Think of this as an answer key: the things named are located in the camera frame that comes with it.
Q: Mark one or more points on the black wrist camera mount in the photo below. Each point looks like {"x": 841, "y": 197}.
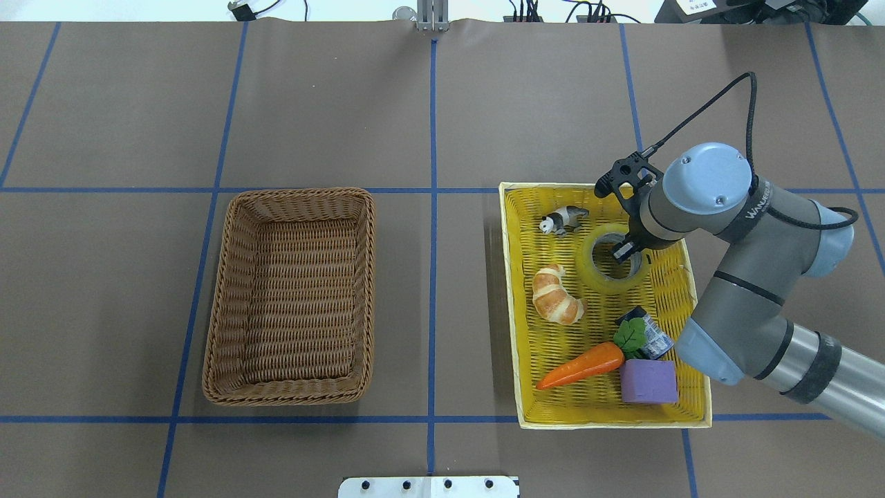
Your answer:
{"x": 629, "y": 179}

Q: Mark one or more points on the black usb hub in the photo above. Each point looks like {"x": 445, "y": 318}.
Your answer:
{"x": 597, "y": 13}
{"x": 523, "y": 12}

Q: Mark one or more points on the yellow tape roll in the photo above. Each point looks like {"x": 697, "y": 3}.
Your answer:
{"x": 593, "y": 271}

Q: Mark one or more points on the orange toy carrot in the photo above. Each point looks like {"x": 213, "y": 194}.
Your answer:
{"x": 598, "y": 360}

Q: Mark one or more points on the black laptop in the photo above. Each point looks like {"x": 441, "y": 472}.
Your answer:
{"x": 774, "y": 13}

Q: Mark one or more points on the purple foam cube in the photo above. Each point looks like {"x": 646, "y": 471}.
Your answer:
{"x": 648, "y": 382}

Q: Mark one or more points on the aluminium frame post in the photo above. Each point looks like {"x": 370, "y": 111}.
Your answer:
{"x": 432, "y": 15}

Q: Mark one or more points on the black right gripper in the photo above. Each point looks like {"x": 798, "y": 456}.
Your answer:
{"x": 628, "y": 247}

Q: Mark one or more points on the toy panda figure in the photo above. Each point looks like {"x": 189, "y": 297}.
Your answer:
{"x": 563, "y": 220}

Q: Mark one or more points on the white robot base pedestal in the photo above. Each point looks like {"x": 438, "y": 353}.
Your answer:
{"x": 431, "y": 486}

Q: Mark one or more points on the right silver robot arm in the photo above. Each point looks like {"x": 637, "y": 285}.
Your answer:
{"x": 737, "y": 329}

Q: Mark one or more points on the small dark can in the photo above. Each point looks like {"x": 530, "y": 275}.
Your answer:
{"x": 640, "y": 337}

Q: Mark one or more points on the brown paper table mat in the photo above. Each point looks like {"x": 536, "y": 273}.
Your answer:
{"x": 122, "y": 145}

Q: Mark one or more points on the small black adapter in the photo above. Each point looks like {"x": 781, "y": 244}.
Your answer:
{"x": 241, "y": 11}

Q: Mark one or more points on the yellow wicker basket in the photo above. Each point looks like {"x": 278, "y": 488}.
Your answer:
{"x": 668, "y": 294}

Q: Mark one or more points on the toy croissant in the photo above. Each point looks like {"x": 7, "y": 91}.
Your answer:
{"x": 552, "y": 301}

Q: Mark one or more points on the brown wicker basket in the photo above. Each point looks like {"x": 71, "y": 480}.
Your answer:
{"x": 292, "y": 318}

